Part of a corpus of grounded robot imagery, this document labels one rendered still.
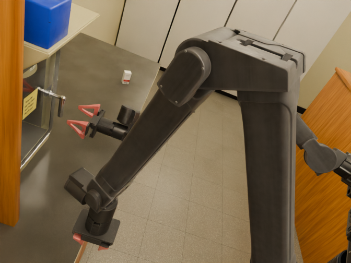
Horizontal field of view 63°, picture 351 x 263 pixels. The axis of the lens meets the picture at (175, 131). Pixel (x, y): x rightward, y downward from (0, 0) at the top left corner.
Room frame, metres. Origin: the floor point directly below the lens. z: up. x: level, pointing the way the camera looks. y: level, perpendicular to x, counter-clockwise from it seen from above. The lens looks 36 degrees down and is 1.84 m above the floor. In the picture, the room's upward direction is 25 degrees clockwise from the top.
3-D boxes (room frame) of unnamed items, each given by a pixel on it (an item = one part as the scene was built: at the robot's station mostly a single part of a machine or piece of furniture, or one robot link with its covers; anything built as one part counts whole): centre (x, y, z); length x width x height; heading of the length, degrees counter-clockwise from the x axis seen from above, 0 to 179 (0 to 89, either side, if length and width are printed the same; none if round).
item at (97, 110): (0.82, 0.32, 1.15); 0.09 x 0.07 x 0.07; 97
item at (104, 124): (0.79, 0.24, 1.15); 0.10 x 0.07 x 0.07; 7
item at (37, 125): (0.65, 0.44, 1.19); 0.30 x 0.01 x 0.40; 7
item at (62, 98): (0.76, 0.42, 1.17); 0.05 x 0.03 x 0.10; 97
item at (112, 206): (0.40, 0.08, 1.27); 0.07 x 0.06 x 0.07; 71
